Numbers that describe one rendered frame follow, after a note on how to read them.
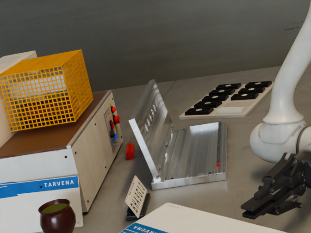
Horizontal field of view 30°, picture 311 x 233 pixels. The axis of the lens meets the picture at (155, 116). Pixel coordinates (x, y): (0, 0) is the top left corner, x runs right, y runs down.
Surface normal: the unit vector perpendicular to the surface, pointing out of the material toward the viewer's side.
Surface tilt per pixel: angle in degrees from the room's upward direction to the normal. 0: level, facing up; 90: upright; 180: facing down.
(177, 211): 0
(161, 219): 0
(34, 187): 69
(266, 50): 90
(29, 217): 63
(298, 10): 90
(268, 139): 74
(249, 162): 0
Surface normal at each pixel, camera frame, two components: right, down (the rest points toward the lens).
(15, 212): -0.17, -0.16
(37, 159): -0.12, 0.30
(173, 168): -0.20, -0.94
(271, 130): -0.77, 0.08
